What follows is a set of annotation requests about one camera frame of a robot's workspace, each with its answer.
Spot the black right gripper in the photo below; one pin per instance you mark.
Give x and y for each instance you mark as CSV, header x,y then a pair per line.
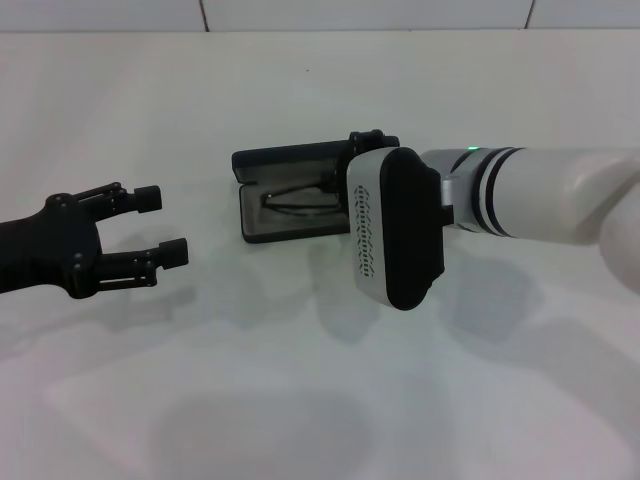
x,y
370,140

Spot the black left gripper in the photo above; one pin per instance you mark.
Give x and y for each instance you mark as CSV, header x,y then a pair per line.
x,y
50,245

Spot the black glasses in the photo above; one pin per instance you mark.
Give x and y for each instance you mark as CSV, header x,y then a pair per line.
x,y
295,192

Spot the black glasses case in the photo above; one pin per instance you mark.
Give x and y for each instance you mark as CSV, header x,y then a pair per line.
x,y
285,155

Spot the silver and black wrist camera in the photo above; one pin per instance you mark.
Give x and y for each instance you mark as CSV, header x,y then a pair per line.
x,y
405,230

